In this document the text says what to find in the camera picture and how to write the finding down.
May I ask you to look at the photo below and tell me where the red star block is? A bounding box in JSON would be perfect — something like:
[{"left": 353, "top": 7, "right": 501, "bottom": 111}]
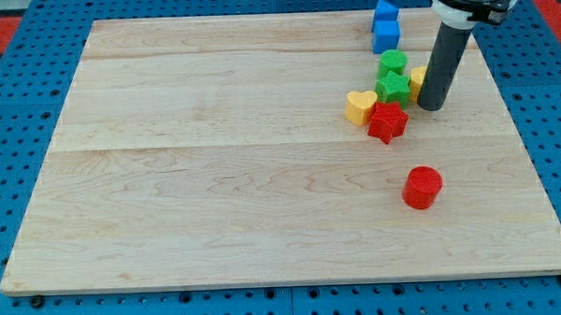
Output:
[{"left": 367, "top": 101, "right": 409, "bottom": 145}]

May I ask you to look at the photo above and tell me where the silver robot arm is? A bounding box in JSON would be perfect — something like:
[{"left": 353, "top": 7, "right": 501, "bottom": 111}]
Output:
[{"left": 430, "top": 0, "right": 518, "bottom": 31}]

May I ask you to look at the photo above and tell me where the green star block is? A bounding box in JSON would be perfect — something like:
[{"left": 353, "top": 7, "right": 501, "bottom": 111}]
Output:
[{"left": 375, "top": 71, "right": 410, "bottom": 110}]

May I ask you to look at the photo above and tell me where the yellow heart block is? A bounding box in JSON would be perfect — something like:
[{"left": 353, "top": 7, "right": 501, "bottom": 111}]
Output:
[{"left": 344, "top": 91, "right": 378, "bottom": 126}]

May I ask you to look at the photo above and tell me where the light wooden board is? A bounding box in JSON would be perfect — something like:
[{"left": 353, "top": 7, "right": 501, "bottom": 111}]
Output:
[{"left": 0, "top": 10, "right": 561, "bottom": 296}]

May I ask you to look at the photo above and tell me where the red cylinder block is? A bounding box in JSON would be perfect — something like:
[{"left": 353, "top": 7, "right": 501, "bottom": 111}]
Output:
[{"left": 401, "top": 165, "right": 443, "bottom": 209}]

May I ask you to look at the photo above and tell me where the green cylinder block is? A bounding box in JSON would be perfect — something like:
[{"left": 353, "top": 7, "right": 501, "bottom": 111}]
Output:
[{"left": 376, "top": 50, "right": 408, "bottom": 79}]

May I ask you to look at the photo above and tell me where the yellow block behind rod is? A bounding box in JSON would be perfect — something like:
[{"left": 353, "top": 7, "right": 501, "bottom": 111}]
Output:
[{"left": 409, "top": 65, "right": 427, "bottom": 102}]

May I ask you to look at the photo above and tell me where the blue cube block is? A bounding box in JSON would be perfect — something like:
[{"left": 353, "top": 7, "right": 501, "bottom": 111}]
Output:
[{"left": 372, "top": 20, "right": 401, "bottom": 54}]

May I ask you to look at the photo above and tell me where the blue pentagon block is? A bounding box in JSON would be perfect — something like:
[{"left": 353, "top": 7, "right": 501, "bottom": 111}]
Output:
[{"left": 370, "top": 0, "right": 399, "bottom": 32}]

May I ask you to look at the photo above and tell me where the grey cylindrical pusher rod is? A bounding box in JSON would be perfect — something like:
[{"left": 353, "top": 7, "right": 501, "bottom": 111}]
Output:
[{"left": 417, "top": 22, "right": 471, "bottom": 111}]

